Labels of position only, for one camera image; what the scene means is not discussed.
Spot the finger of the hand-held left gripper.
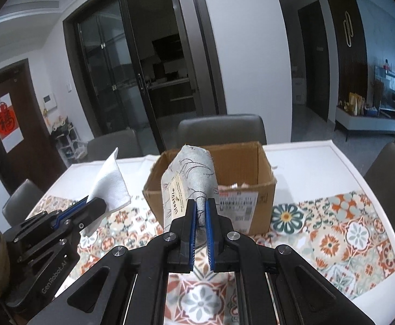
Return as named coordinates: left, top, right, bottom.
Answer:
left=3, top=200, right=90, bottom=243
left=15, top=196, right=106, bottom=264

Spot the white low sideboard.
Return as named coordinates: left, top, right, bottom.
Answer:
left=335, top=103, right=395, bottom=143

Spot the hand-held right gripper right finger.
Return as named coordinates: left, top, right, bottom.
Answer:
left=206, top=198, right=374, bottom=325

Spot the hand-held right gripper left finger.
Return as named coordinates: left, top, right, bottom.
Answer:
left=25, top=199, right=198, bottom=325

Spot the grey dining chair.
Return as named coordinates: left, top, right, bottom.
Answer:
left=86, top=129, right=144, bottom=163
left=177, top=114, right=267, bottom=150
left=2, top=179, right=46, bottom=227
left=363, top=142, right=395, bottom=217

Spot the dark interior door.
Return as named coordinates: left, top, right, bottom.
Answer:
left=297, top=0, right=332, bottom=122

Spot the television screen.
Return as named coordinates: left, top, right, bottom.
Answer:
left=374, top=64, right=395, bottom=105

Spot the white box on floor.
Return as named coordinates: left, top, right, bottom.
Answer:
left=292, top=78, right=307, bottom=105

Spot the floral patterned tablecloth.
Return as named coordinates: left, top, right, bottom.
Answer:
left=25, top=141, right=395, bottom=325

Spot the brown cardboard box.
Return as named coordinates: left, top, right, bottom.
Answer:
left=143, top=141, right=277, bottom=238

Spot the brown entrance door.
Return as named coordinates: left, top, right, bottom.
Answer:
left=0, top=59, right=66, bottom=190

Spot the gold wall ornament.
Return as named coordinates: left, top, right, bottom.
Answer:
left=341, top=11, right=355, bottom=47

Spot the red and white door poster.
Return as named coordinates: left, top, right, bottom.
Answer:
left=0, top=92, right=24, bottom=153

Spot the dark glass sliding door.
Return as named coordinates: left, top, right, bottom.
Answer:
left=64, top=0, right=227, bottom=156

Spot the cluttered shoe rack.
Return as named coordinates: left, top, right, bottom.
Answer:
left=50, top=117, right=85, bottom=168

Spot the grey printed cloth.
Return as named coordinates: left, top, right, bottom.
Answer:
left=160, top=145, right=218, bottom=244

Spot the white wall intercom panel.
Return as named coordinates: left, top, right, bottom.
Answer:
left=42, top=93, right=57, bottom=111

